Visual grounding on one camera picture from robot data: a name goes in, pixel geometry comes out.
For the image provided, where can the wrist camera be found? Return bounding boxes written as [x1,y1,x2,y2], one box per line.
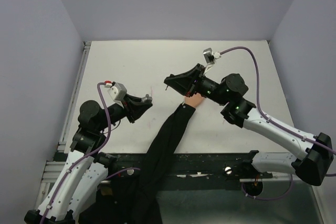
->
[203,48,221,75]
[105,82,127,103]

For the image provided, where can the aluminium rail frame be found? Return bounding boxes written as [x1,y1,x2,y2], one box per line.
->
[39,40,322,209]

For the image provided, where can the black sleeve forearm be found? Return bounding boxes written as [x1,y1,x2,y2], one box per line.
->
[111,103,196,223]

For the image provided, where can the glitter nail polish bottle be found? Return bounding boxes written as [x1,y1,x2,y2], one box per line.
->
[141,94,152,103]

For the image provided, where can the metal sheet panel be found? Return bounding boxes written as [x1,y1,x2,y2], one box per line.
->
[157,180,323,223]

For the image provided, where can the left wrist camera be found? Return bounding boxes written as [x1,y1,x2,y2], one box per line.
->
[105,82,127,103]

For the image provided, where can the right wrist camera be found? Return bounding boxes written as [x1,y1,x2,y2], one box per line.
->
[203,48,221,75]

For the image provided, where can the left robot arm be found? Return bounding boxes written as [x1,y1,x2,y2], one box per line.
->
[24,94,152,223]

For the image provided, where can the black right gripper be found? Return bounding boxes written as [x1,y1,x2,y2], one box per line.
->
[165,63,228,106]

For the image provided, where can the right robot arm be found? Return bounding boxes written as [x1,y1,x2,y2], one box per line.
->
[164,64,333,186]

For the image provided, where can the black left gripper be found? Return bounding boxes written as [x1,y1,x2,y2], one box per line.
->
[97,92,153,131]

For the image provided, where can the mannequin hand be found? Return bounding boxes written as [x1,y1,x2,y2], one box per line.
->
[184,93,205,108]

